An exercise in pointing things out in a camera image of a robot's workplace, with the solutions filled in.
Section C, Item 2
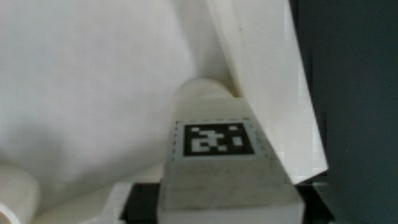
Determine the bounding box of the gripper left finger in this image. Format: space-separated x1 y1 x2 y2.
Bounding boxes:
99 182 159 224

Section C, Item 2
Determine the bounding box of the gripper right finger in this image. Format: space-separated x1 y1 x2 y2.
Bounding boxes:
296 183 335 224

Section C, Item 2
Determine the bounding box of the white table leg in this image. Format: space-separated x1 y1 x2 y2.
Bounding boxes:
155 79 305 224

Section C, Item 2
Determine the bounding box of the white square tabletop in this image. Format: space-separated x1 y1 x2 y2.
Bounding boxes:
0 0 326 224

